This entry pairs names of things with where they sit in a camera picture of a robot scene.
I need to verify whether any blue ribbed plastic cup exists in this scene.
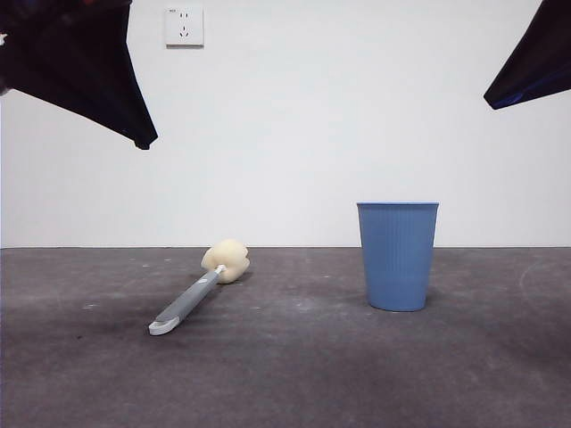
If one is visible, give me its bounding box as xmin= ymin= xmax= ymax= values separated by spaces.
xmin=356 ymin=201 xmax=441 ymax=312

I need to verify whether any grey cup brush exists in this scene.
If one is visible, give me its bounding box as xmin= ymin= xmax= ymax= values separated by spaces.
xmin=148 ymin=238 xmax=250 ymax=336

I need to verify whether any white wall socket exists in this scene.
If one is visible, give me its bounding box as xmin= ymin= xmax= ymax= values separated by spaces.
xmin=165 ymin=7 xmax=204 ymax=49

